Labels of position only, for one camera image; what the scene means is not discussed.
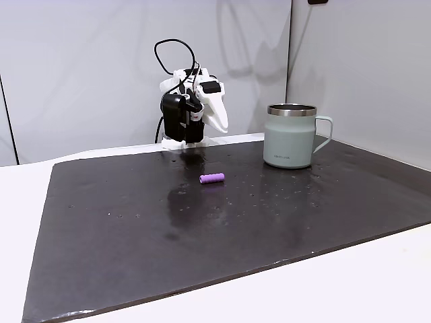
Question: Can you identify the black camera box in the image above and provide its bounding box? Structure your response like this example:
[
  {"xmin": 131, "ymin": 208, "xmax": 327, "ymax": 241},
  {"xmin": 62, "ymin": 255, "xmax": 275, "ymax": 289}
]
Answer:
[{"xmin": 160, "ymin": 94, "xmax": 187, "ymax": 143}]

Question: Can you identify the purple pen grip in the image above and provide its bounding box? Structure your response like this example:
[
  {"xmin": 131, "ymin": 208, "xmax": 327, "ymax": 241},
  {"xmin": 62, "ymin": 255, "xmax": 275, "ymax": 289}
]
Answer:
[{"xmin": 199, "ymin": 172, "xmax": 226, "ymax": 186}]

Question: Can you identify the black table mat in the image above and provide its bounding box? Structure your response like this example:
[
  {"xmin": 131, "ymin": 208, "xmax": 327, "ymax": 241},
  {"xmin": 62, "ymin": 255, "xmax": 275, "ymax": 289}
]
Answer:
[{"xmin": 21, "ymin": 134, "xmax": 431, "ymax": 323}]

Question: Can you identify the pale green steel mug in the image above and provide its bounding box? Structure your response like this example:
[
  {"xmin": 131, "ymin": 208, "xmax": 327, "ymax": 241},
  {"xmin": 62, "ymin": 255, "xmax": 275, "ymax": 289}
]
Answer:
[{"xmin": 263, "ymin": 103, "xmax": 335, "ymax": 170}]

